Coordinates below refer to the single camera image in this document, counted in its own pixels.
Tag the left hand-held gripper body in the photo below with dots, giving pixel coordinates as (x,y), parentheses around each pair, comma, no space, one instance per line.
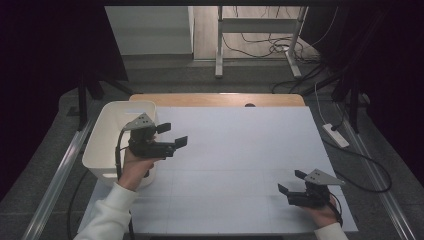
(146,146)

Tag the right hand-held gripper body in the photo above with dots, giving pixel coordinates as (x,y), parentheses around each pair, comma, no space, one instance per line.
(313,198)

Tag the white plastic bin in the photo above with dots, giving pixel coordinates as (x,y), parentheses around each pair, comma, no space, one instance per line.
(103,143)

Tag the person's right hand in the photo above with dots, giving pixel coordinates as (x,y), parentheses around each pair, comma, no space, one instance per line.
(322,216)

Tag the person's left hand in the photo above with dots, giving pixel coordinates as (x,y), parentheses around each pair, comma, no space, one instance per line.
(135,170)

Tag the wooden table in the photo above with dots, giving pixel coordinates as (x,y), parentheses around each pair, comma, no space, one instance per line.
(206,100)

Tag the white power strip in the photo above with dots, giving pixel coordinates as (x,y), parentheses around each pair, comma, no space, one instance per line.
(336,135)

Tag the white table cover sheet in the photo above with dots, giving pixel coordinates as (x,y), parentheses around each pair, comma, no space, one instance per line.
(226,186)

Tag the black tripod stand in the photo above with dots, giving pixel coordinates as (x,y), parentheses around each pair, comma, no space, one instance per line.
(83,100)

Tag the black stand with dark cloth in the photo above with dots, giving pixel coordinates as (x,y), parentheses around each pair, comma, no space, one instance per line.
(350,90)

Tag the white cabinet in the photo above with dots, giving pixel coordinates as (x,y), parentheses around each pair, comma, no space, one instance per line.
(150,30)

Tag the aluminium rail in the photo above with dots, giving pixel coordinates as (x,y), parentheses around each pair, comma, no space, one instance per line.
(376,176)
(56,183)

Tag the white metal stand frame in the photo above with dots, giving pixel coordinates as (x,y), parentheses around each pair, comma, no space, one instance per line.
(256,25)

